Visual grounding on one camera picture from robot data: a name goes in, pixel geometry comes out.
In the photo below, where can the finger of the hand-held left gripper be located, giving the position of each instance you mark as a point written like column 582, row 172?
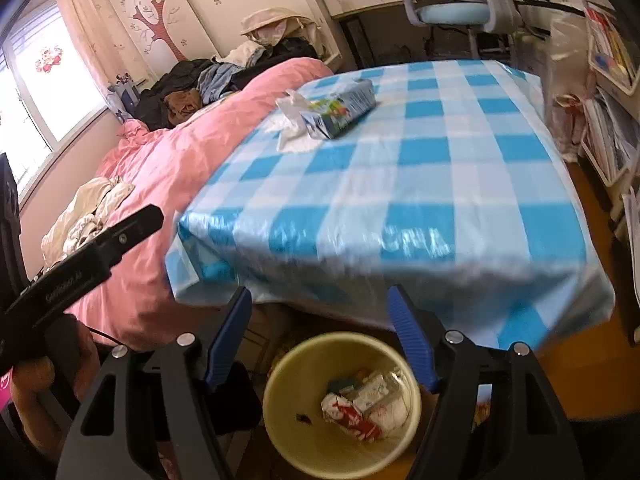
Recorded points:
column 125, row 237

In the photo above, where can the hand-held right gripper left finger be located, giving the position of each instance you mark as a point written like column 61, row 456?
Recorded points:
column 230, row 340

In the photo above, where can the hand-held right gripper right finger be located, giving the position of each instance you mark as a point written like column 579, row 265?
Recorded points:
column 407, row 340

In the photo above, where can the cream round waste bin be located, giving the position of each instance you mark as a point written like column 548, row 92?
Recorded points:
column 290, row 410

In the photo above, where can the white red-print plastic bag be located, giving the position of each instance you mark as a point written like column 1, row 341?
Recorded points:
column 350, row 412

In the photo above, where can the white tissue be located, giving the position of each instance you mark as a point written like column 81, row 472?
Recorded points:
column 290, row 125

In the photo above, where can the blue tissue packet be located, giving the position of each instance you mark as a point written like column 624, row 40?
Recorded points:
column 345, row 105

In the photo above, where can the person's left hand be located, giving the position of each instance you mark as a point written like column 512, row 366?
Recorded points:
column 35, row 390

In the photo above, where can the cream quilted jacket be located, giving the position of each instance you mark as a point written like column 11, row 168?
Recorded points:
column 85, row 220

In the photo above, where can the pink duvet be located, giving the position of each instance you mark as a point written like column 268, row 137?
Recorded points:
column 165, row 160

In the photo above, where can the brown garment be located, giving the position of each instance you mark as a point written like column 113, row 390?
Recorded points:
column 182, row 102

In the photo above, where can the blue checked tablecloth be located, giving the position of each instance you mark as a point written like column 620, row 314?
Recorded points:
column 400, row 185

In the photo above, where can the black jacket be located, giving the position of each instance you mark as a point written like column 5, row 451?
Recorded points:
column 165, row 85

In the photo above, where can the window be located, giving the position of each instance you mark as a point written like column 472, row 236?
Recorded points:
column 40, row 85

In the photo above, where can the blue denim garment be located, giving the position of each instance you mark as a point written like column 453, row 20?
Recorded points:
column 215, row 80

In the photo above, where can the red paper window decoration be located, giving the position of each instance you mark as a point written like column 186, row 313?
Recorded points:
column 49, row 57

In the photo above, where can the floral curtain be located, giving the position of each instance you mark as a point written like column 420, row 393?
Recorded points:
column 85, row 25

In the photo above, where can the white garment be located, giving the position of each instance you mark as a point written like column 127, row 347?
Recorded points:
column 245, row 52

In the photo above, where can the black garment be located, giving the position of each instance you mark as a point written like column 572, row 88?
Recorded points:
column 290, row 52

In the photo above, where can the white wardrobe with tree sticker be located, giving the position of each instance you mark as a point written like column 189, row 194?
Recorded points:
column 225, row 0

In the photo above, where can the beige jacket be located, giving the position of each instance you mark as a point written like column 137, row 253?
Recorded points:
column 275, row 22

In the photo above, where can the red white carrier bag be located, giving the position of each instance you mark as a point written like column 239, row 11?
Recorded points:
column 575, row 115

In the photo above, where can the blue grey desk chair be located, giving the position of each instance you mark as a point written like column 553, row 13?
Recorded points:
column 450, row 10

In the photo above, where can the translucent plastic bag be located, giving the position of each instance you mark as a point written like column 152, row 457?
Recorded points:
column 567, row 45

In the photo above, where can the white book rack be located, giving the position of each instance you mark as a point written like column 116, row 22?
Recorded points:
column 615, row 50

